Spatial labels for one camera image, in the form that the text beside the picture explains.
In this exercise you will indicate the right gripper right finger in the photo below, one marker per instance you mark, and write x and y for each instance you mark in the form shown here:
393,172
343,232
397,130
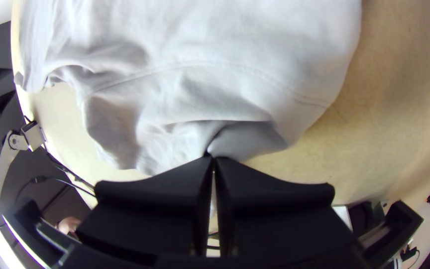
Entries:
274,220

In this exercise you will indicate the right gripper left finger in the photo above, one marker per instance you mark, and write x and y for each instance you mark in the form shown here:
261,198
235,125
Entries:
155,213

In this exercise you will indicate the grey t-shirt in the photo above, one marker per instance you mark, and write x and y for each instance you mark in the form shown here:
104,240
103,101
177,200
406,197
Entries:
200,74

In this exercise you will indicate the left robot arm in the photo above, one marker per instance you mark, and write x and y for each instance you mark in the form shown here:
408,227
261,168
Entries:
0,172

